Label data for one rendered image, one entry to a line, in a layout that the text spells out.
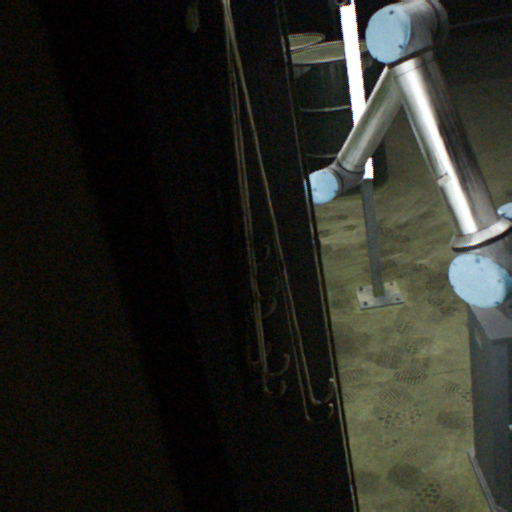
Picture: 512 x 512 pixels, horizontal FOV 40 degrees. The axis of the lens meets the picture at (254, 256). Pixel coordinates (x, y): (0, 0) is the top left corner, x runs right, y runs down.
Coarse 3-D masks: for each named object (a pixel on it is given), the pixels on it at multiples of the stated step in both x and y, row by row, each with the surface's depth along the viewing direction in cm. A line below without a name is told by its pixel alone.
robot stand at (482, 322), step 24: (480, 312) 188; (480, 336) 192; (504, 336) 177; (480, 360) 196; (504, 360) 182; (480, 384) 201; (504, 384) 185; (480, 408) 206; (504, 408) 189; (480, 432) 211; (504, 432) 192; (480, 456) 217; (504, 456) 196; (480, 480) 217; (504, 480) 200; (504, 504) 204
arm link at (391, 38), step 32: (416, 0) 162; (384, 32) 158; (416, 32) 157; (416, 64) 158; (416, 96) 161; (448, 96) 161; (416, 128) 164; (448, 128) 161; (448, 160) 162; (448, 192) 165; (480, 192) 164; (480, 224) 164; (480, 256) 163; (480, 288) 166
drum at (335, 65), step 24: (312, 48) 458; (288, 72) 430; (312, 72) 415; (336, 72) 412; (312, 96) 422; (336, 96) 418; (312, 120) 430; (336, 120) 424; (312, 144) 438; (336, 144) 431; (384, 144) 452; (312, 168) 447; (384, 168) 452; (360, 192) 444
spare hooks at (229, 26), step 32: (192, 0) 71; (224, 0) 72; (192, 32) 72; (224, 32) 73; (224, 64) 75; (256, 160) 80; (256, 288) 88; (288, 288) 87; (256, 320) 89; (288, 320) 89
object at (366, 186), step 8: (360, 184) 307; (368, 184) 305; (368, 192) 307; (368, 200) 308; (368, 208) 310; (368, 216) 312; (368, 224) 313; (376, 224) 313; (368, 232) 315; (376, 232) 315; (368, 240) 317; (376, 240) 317; (368, 248) 320; (376, 248) 318; (376, 256) 320; (376, 264) 322; (376, 272) 324; (376, 280) 325; (376, 288) 327; (376, 296) 329
